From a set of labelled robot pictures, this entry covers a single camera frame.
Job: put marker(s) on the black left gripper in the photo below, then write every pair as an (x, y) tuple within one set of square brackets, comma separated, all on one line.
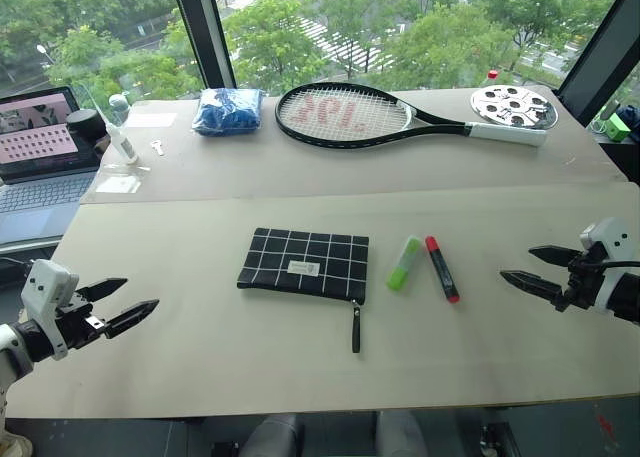
[(80, 324)]

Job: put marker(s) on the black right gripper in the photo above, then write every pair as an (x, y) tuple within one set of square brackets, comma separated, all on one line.
[(582, 282)]

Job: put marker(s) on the red and black marker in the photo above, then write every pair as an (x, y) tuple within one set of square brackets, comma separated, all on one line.
[(442, 272)]

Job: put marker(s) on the green highlighter pen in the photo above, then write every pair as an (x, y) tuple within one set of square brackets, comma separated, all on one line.
[(404, 264)]

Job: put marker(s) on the black white-grid pencil case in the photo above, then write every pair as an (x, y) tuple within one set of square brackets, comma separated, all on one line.
[(300, 262)]

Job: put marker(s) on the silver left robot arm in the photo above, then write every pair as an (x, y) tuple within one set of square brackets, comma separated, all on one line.
[(11, 347)]

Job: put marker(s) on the clear plastic sleeve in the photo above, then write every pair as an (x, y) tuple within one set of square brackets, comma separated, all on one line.
[(120, 182)]

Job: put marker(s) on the black side table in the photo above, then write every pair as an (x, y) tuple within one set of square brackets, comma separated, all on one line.
[(622, 159)]

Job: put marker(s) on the grey laptop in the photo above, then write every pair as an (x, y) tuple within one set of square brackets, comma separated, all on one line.
[(40, 192)]

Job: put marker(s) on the white glue tube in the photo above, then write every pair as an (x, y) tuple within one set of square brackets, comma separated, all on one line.
[(120, 144)]

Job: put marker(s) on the green small box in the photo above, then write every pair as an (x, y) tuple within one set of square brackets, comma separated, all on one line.
[(617, 128)]

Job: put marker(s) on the small white key-shaped piece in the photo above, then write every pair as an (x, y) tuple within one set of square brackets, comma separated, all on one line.
[(159, 148)]

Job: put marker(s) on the dark blue cloth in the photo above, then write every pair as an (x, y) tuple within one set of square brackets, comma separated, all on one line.
[(631, 122)]

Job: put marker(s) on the silver perforated metal disc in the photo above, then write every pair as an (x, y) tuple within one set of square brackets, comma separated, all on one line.
[(500, 102)]

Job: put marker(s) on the black tennis racket white grip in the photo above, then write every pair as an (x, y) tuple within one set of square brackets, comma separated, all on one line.
[(450, 122)]

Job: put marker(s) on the black round cylinder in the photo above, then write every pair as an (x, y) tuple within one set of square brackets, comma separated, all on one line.
[(84, 124)]

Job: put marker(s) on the white paper sheet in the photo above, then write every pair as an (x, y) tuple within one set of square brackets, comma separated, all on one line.
[(150, 119)]

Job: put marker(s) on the pale teal bottle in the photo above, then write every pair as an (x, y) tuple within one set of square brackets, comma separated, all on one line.
[(119, 106)]

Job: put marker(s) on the red bottle cap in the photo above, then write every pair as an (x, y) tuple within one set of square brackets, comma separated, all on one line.
[(493, 76)]

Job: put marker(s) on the dark grey rounded shape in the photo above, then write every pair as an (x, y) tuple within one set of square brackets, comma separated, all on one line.
[(272, 437), (402, 434)]

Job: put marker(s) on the blue plastic bag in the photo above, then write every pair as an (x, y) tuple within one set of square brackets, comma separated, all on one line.
[(227, 112)]

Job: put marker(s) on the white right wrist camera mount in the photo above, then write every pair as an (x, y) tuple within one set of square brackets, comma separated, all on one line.
[(611, 237)]

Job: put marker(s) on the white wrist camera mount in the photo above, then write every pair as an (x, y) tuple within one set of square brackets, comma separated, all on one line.
[(611, 237), (46, 282)]

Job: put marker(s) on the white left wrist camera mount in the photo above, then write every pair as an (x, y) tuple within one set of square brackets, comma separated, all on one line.
[(46, 282)]

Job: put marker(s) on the black metal table frame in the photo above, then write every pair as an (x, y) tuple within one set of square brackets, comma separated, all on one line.
[(497, 439)]

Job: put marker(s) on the black window frame post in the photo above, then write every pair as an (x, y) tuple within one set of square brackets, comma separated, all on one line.
[(205, 32), (597, 52)]

